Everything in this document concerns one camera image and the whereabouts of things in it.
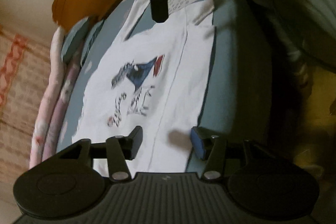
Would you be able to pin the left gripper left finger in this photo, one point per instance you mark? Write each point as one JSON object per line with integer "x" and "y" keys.
{"x": 76, "y": 179}

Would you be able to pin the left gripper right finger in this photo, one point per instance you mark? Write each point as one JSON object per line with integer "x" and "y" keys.
{"x": 252, "y": 183}

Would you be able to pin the white printed long-sleeve shirt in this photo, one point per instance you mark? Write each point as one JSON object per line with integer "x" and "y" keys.
{"x": 155, "y": 79}

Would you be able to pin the purple floral folded quilt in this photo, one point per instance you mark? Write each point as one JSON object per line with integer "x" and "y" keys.
{"x": 60, "y": 109}

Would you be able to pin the teal floral bed sheet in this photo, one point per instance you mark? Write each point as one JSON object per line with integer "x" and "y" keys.
{"x": 219, "y": 109}

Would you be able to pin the lower teal pillow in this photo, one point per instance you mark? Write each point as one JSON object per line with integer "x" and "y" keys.
{"x": 89, "y": 41}

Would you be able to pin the teal pillow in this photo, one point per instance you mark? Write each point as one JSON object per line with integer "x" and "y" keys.
{"x": 89, "y": 41}
{"x": 73, "y": 39}

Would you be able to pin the upper teal pillow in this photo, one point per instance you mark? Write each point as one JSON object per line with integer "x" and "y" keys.
{"x": 73, "y": 39}

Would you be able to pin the pink floral folded quilt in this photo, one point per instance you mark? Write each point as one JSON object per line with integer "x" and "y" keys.
{"x": 49, "y": 98}

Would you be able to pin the patterned beige curtain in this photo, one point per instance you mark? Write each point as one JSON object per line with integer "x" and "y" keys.
{"x": 25, "y": 69}

